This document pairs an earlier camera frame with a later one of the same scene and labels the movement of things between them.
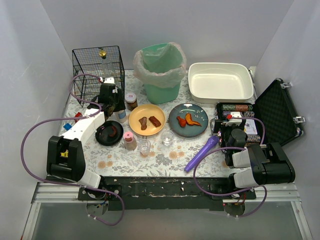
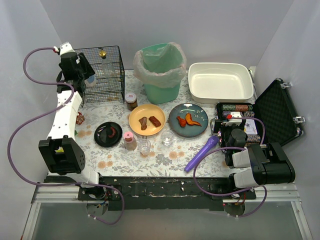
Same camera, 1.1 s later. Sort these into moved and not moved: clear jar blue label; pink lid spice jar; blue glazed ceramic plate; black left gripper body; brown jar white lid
Moved: clear jar blue label; black left gripper body
Not moved: blue glazed ceramic plate; pink lid spice jar; brown jar white lid
